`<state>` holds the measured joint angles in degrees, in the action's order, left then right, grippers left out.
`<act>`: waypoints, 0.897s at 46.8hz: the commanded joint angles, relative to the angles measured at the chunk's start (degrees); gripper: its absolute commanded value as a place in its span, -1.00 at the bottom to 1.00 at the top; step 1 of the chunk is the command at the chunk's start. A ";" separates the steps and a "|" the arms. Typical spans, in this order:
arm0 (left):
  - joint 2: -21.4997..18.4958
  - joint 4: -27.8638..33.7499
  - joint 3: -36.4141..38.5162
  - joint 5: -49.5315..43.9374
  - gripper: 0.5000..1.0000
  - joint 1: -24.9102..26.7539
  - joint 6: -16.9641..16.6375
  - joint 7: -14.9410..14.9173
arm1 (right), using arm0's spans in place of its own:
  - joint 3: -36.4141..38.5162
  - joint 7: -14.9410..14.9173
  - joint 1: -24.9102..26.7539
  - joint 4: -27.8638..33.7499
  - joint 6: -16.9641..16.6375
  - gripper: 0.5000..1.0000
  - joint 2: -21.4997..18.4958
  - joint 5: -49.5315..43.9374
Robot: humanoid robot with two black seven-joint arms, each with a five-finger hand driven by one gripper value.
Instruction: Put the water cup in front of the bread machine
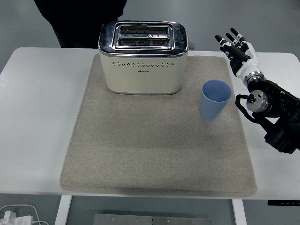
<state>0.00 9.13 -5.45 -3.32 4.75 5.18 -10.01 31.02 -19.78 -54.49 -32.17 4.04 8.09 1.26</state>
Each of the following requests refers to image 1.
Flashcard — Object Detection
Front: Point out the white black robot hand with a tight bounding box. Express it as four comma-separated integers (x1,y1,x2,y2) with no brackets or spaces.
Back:
215,27,261,79

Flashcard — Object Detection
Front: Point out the light blue ribbed cup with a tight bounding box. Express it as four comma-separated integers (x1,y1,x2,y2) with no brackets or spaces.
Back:
199,79,233,121

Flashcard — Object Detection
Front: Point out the cream chrome two-slot toaster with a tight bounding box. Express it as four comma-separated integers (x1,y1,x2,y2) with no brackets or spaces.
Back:
97,20,196,96

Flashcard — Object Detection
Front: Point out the beige fabric table mat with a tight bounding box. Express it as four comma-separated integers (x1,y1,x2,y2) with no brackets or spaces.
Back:
60,53,258,197

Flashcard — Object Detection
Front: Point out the black table control panel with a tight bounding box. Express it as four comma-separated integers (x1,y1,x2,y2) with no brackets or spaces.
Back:
268,200,300,207

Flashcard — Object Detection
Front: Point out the white table leg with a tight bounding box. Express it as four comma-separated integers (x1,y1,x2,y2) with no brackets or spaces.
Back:
54,195,73,225
231,199,248,225

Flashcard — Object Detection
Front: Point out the person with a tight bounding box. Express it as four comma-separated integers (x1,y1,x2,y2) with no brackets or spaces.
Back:
34,0,128,49

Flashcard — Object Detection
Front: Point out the white power strip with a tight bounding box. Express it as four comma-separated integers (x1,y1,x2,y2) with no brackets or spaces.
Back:
0,210,35,225

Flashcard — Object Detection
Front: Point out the white power cable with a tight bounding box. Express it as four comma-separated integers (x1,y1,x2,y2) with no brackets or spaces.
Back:
0,204,50,225

